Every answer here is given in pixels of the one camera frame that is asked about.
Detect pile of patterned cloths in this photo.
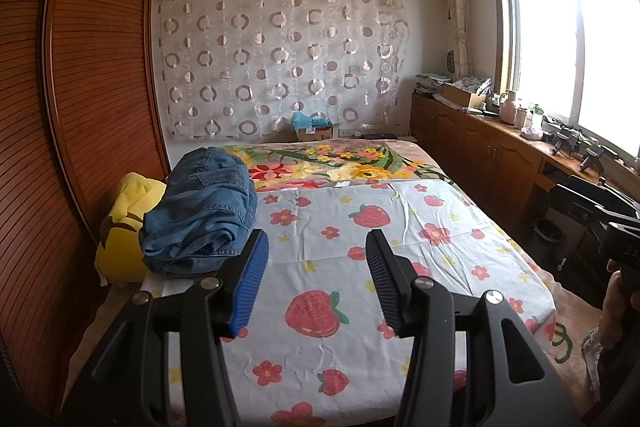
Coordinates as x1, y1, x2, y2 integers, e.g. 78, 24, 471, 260
416, 72, 493, 92

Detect flat open cardboard box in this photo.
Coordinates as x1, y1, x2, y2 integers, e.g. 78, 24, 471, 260
442, 82, 488, 108

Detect circle patterned sheer curtain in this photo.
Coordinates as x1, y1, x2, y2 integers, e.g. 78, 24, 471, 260
152, 0, 411, 142

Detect person's right hand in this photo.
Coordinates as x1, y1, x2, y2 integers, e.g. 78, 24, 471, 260
599, 259, 640, 350

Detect yellow plush toy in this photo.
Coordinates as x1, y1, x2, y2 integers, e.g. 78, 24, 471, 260
95, 172, 168, 288

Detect strawberry print bed sheet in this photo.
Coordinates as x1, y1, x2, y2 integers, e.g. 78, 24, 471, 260
140, 179, 558, 427

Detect wooden slatted wardrobe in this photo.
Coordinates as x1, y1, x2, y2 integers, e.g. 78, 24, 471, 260
0, 0, 173, 408

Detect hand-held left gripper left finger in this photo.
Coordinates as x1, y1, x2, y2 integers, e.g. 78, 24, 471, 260
60, 228, 271, 427

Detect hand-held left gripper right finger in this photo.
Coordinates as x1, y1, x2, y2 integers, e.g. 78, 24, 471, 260
365, 229, 583, 427

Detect blue denim pants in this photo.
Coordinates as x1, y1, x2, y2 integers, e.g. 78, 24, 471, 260
139, 147, 259, 279

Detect patterned window curtain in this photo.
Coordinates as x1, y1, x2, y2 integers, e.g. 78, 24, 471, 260
439, 0, 473, 78

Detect white crumpled cloth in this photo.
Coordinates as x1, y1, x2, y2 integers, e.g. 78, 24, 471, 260
582, 327, 607, 398

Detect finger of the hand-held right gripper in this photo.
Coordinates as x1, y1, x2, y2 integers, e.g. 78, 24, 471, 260
565, 174, 640, 208
550, 184, 610, 228

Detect black camera gadget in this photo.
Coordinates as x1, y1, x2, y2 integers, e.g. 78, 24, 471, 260
580, 146, 618, 172
550, 129, 583, 158

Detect long wooden cabinet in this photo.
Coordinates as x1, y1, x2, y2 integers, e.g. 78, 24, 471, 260
411, 89, 640, 268

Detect grey trash bin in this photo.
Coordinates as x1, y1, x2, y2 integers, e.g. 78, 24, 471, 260
532, 218, 566, 258

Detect small cardboard box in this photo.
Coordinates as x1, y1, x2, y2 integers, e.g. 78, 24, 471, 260
296, 124, 335, 142

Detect wooden framed window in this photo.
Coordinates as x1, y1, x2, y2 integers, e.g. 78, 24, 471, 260
490, 0, 640, 168

